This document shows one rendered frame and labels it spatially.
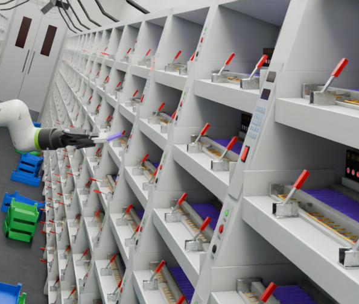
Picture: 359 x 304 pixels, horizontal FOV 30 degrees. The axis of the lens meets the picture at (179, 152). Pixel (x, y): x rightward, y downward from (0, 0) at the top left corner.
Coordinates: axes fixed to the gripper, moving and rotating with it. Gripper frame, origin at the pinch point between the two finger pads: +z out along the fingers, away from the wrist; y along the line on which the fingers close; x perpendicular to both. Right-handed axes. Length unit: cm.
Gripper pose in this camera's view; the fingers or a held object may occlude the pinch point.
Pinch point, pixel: (101, 137)
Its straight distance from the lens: 268.8
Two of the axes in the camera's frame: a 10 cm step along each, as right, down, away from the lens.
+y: 2.9, 5.3, 8.0
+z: 9.4, -0.1, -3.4
